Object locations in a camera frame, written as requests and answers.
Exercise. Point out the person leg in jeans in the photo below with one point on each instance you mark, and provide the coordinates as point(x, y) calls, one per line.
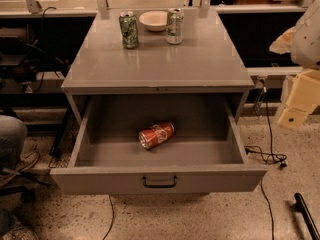
point(12, 136)

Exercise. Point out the black wire basket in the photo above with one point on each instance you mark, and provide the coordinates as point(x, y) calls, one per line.
point(62, 153)

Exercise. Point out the grey top drawer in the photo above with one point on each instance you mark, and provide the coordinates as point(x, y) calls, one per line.
point(205, 154)

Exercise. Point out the red cola can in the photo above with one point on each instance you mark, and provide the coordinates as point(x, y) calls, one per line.
point(156, 134)

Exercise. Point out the white green soda can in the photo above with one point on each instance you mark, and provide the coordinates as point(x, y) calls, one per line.
point(174, 26)

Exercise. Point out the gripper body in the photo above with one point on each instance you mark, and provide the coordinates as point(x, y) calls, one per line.
point(307, 42)

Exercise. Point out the grey metal drawer cabinet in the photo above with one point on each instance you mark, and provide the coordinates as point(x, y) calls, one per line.
point(205, 61)

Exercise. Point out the white bowl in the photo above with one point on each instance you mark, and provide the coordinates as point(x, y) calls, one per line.
point(154, 20)

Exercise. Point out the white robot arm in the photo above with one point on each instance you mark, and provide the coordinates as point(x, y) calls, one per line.
point(302, 42)

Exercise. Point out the black pole on floor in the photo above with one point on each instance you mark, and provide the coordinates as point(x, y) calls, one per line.
point(301, 207)

